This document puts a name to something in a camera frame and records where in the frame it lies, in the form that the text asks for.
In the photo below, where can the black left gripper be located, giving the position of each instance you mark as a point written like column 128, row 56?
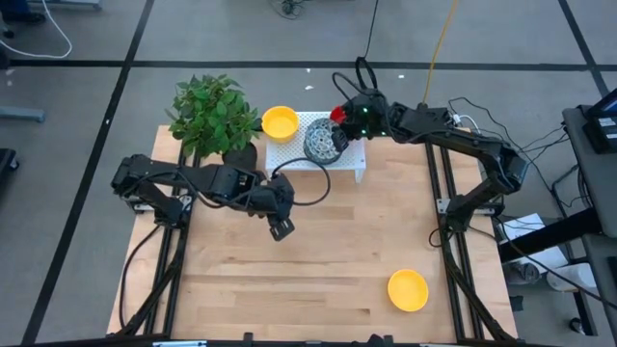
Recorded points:
column 277, row 195

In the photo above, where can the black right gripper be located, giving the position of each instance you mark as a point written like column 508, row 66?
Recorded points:
column 366, row 118

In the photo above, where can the red mini bowl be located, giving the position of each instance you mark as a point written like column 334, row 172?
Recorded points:
column 338, row 114

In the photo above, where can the green bowl with patterned inside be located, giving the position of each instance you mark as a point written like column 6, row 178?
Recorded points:
column 319, row 142

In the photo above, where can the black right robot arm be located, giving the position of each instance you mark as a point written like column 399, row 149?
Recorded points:
column 482, row 149

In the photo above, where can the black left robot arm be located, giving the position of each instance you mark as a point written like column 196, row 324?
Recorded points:
column 217, row 183

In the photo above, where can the white perforated rack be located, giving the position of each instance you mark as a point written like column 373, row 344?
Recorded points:
column 284, row 154

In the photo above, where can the black plant pot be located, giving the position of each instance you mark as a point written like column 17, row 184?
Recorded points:
column 241, row 158

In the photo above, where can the black power strip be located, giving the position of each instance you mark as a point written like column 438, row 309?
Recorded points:
column 442, row 112

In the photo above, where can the green leafy plant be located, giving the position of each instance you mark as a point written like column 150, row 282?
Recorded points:
column 212, row 113

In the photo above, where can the grey mounting plate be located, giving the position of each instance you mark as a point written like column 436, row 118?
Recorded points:
column 443, row 206

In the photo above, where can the black table clamp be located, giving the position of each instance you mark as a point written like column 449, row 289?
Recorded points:
column 248, row 338
column 383, row 339

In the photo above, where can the white paper sheets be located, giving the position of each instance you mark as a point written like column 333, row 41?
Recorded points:
column 525, row 226

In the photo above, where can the black side table crossbar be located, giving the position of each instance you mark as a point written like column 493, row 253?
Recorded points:
column 554, row 233

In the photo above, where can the black box with label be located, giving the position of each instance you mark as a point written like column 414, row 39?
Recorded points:
column 602, row 135

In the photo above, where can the grey side table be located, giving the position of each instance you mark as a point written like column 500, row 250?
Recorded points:
column 595, row 183

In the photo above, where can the black monitor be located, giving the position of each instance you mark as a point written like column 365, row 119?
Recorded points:
column 605, row 103

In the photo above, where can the white paper roll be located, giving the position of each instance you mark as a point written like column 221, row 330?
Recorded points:
column 576, row 277

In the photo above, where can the grey furniture foot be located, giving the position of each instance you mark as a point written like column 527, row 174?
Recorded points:
column 21, row 114

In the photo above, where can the black caster base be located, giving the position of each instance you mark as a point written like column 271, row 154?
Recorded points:
column 7, row 161

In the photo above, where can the black caster wheel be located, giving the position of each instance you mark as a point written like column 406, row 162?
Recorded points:
column 577, row 326

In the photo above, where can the person's foot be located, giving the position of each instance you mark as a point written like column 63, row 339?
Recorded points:
column 24, row 12
column 6, row 31

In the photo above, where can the silver table bracket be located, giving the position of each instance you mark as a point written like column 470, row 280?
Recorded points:
column 179, row 344

